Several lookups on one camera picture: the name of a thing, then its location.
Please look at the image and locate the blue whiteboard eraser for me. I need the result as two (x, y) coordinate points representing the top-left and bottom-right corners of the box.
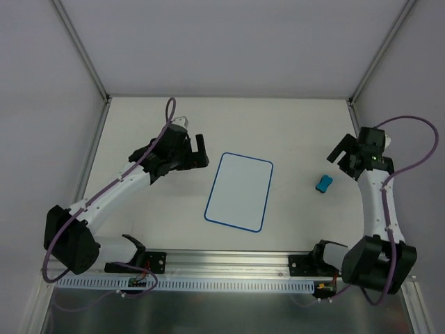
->
(315, 175), (333, 193)

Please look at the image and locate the blue framed whiteboard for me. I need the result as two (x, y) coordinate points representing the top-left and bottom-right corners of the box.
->
(204, 152), (274, 233)

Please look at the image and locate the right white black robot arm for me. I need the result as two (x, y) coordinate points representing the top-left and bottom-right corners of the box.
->
(310, 127), (417, 295)

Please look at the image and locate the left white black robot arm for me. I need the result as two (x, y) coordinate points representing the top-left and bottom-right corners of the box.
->
(44, 124), (209, 275)

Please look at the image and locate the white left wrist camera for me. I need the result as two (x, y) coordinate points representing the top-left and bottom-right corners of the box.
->
(172, 116), (188, 129)

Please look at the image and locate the right aluminium corner post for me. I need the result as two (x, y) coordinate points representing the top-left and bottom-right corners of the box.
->
(348, 0), (418, 105)

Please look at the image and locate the aluminium corner post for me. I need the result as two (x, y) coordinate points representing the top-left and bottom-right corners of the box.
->
(348, 0), (418, 105)
(50, 0), (108, 102)

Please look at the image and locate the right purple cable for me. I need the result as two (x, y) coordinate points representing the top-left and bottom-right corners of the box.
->
(333, 115), (439, 306)

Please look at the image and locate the left aluminium corner post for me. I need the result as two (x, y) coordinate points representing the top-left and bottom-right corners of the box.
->
(50, 0), (108, 102)

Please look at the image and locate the aluminium mounting rail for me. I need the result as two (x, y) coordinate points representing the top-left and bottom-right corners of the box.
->
(41, 235), (347, 282)

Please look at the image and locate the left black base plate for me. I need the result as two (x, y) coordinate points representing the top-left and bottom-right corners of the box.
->
(104, 249), (167, 274)

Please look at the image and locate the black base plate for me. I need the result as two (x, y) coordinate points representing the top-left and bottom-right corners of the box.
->
(288, 253), (338, 277)
(104, 249), (167, 274)

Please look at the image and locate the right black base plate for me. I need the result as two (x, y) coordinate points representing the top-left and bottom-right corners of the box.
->
(288, 253), (338, 277)

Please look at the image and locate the white slotted cable duct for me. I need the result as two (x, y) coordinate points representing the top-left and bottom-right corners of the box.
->
(56, 276), (315, 294)

